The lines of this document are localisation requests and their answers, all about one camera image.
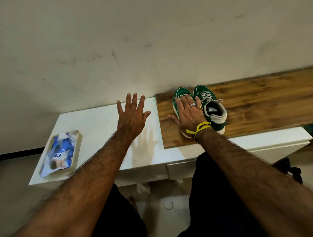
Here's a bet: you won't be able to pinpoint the person's left hand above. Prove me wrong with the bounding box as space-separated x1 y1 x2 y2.
116 92 152 141

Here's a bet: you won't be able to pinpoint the beige plastic tray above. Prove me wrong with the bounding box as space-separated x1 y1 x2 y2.
39 131 83 177

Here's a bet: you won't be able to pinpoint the black skirting strip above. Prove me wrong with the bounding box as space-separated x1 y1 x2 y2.
0 147 45 161

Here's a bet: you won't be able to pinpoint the brown wooden board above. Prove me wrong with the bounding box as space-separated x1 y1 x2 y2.
156 67 313 149

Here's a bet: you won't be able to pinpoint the person's left forearm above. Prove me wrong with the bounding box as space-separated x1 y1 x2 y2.
14 129 136 237

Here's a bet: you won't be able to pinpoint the white table drawer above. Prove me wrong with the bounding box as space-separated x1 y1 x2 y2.
114 163 169 187
166 140 311 181

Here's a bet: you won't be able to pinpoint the white shoelace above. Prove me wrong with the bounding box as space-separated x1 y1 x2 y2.
200 91 224 103

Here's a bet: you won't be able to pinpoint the green sneaker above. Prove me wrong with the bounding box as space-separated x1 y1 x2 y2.
193 84 228 135
172 87 195 139

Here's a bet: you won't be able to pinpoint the person's right forearm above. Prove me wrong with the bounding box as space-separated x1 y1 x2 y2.
195 127 313 237

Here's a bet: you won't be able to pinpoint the white crumpled paper scrap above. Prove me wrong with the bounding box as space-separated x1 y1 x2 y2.
136 183 151 195

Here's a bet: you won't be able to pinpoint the yellow thread wristband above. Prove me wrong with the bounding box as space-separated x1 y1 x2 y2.
185 121 212 140

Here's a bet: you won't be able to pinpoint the person's right hand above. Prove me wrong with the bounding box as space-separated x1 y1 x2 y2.
167 94 208 133

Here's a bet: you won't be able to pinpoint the black fabric object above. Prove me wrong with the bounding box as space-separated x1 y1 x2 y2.
272 157 304 185

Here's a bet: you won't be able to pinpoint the black shorts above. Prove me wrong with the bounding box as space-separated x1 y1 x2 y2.
92 151 269 237

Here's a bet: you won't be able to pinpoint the blue wet wipe packet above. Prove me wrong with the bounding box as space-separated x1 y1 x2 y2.
40 130 79 179

